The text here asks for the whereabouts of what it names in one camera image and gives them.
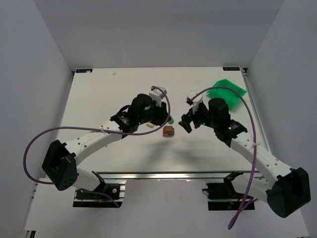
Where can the beige wood cylinder block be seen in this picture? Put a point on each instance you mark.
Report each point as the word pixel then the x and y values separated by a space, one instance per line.
pixel 150 125

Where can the green wood cylinder block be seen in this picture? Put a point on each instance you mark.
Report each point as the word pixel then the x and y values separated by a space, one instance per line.
pixel 171 120

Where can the right blue corner label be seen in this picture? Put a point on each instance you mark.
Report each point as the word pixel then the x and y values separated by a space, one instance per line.
pixel 231 68

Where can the blue corner label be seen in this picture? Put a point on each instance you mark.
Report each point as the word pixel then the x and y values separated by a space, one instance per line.
pixel 84 70
pixel 231 68

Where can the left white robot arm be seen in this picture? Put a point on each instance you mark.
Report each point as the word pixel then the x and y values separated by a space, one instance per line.
pixel 62 159

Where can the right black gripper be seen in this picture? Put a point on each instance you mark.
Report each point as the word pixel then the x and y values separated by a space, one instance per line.
pixel 194 119

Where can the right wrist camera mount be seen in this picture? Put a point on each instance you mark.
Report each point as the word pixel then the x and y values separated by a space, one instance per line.
pixel 194 98

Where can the green plastic bin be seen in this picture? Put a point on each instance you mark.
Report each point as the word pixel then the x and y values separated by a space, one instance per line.
pixel 231 98

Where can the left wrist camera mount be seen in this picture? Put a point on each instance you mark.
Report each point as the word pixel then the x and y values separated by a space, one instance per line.
pixel 157 94

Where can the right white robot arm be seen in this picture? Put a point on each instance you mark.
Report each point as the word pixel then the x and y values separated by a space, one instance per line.
pixel 283 188

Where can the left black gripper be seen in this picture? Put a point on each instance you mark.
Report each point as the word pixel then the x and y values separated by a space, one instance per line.
pixel 163 114

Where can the brown wood block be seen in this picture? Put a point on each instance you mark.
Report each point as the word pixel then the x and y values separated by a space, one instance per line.
pixel 168 129

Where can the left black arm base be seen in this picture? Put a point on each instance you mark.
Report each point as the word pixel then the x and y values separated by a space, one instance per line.
pixel 106 195

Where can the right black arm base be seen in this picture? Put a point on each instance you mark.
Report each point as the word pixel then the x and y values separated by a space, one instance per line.
pixel 220 193

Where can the left blue corner label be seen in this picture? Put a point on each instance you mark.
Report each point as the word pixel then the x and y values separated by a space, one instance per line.
pixel 84 70

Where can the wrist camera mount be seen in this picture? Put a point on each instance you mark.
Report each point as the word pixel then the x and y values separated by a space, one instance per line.
pixel 157 94
pixel 194 98

